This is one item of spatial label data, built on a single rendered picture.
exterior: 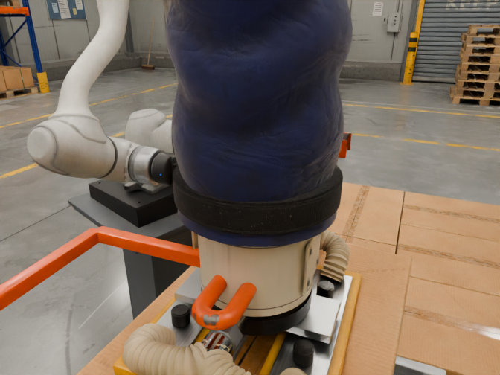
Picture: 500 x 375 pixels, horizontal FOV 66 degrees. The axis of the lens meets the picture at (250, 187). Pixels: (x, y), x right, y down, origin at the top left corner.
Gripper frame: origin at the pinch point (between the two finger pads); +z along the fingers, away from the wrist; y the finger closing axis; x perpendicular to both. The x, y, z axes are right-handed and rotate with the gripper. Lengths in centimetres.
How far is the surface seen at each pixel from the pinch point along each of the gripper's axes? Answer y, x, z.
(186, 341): 9.2, 36.3, 8.1
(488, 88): 87, -718, 151
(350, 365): 12.1, 28.9, 30.4
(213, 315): -2.4, 41.2, 15.6
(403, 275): 12.4, 3.6, 36.3
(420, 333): 53, -28, 46
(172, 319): 8.0, 34.5, 4.7
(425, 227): 54, -98, 47
